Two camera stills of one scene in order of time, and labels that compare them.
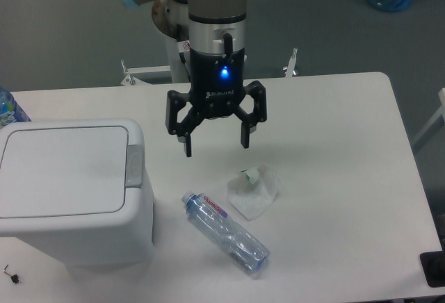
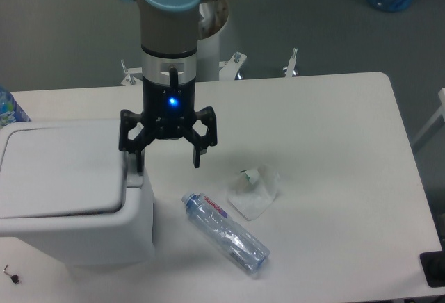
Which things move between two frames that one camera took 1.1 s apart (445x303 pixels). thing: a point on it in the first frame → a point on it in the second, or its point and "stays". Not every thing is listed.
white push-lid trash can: [75, 190] stays
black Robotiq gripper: [216, 85] → [169, 111]
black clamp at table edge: [433, 267] stays
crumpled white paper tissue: [252, 191] stays
